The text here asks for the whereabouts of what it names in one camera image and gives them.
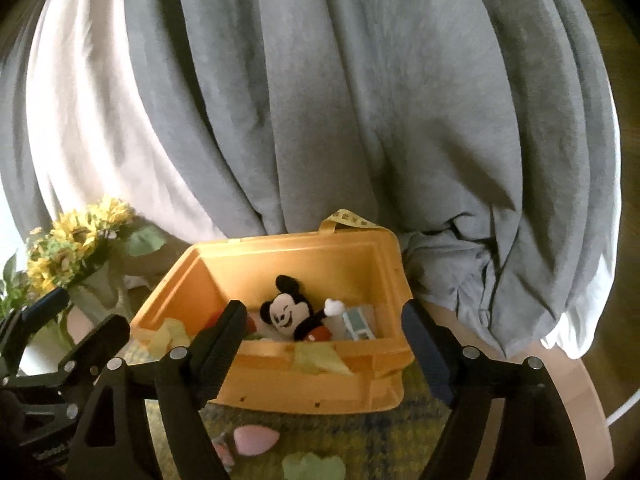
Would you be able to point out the pink felt petal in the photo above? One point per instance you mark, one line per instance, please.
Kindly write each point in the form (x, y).
(254, 441)

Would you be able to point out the yellow plastic storage bin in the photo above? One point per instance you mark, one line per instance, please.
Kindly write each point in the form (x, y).
(280, 390)

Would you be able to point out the green leafy plant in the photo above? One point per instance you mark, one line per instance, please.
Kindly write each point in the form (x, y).
(12, 290)

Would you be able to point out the white vase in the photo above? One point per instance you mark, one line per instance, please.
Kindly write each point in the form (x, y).
(97, 295)

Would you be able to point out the yellow plaid table mat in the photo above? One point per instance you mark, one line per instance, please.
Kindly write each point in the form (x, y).
(380, 440)

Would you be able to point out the pink and white soft piece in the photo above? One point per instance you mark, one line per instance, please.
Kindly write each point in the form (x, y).
(222, 455)

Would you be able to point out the small clear plastic box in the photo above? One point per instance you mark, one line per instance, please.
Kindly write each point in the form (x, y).
(359, 325)

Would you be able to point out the artificial sunflower bouquet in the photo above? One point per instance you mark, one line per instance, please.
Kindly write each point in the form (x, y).
(75, 240)

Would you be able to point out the grey curtain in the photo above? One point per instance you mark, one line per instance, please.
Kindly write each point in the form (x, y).
(325, 100)

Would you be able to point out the pale green fabric leaf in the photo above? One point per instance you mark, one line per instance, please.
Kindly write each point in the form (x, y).
(320, 360)

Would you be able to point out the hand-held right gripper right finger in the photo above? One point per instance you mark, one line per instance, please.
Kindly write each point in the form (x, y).
(419, 345)

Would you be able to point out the green felt leaf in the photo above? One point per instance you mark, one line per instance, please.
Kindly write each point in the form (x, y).
(312, 467)

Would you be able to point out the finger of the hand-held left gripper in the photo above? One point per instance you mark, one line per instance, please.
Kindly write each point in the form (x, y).
(42, 307)
(102, 335)

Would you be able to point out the mouse plush toy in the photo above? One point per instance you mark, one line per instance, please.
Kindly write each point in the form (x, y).
(282, 312)

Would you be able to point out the yellow-green fabric leaf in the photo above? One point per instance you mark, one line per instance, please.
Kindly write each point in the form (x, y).
(167, 335)

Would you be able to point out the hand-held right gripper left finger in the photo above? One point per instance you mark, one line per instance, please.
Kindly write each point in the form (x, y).
(226, 332)

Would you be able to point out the yellow printed ribbon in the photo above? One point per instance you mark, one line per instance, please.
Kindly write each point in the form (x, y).
(350, 219)

